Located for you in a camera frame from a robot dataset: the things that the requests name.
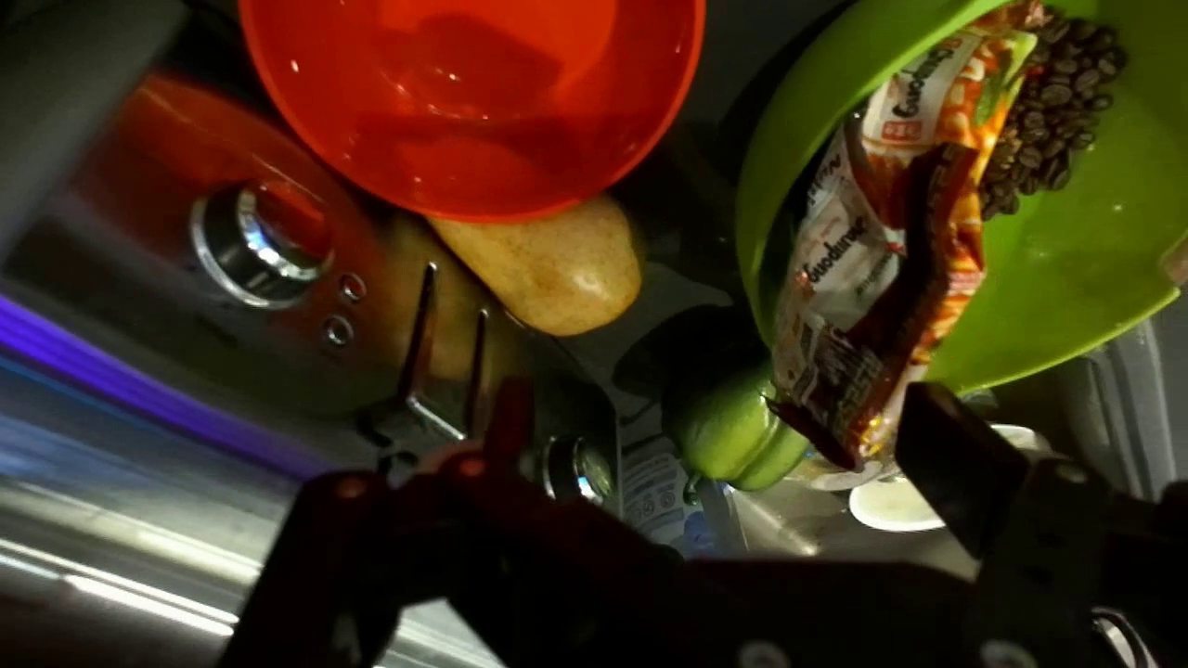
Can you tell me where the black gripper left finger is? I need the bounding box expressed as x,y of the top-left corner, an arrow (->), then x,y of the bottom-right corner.
482,375 -> 543,497

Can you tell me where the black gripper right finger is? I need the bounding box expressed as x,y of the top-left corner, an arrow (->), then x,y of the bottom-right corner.
890,378 -> 1032,561

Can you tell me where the orange instant noodle packet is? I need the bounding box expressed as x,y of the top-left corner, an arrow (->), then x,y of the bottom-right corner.
767,0 -> 1053,475

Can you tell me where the green plastic bowl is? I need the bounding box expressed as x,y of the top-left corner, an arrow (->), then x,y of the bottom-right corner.
735,0 -> 1188,399

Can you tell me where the red plastic bowl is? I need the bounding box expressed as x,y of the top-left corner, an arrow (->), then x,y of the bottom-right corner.
235,0 -> 707,226

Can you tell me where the brown potato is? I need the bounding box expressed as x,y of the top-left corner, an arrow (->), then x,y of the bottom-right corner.
421,194 -> 650,341

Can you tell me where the stainless steel toaster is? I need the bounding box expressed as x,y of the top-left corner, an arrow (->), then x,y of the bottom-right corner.
0,67 -> 623,523

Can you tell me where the coffee beans pile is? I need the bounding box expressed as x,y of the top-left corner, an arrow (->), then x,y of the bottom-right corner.
976,4 -> 1131,223

